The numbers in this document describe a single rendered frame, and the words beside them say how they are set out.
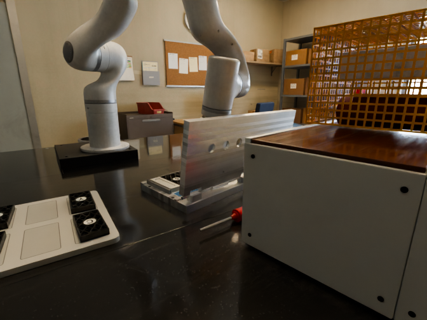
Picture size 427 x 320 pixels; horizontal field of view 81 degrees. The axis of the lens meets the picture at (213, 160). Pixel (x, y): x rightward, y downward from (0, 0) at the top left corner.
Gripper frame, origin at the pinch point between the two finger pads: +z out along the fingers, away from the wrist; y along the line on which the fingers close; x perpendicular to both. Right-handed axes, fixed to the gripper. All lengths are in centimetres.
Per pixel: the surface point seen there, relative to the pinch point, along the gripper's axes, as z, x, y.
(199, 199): -0.4, 13.2, 15.0
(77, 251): 1.5, 12.2, 41.6
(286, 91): 16, -180, -362
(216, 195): 0.3, 13.7, 9.6
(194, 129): -17.3, 11.4, 17.7
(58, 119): 71, -286, -31
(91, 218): 1.6, 4.7, 36.5
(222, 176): -3.8, 12.2, 7.1
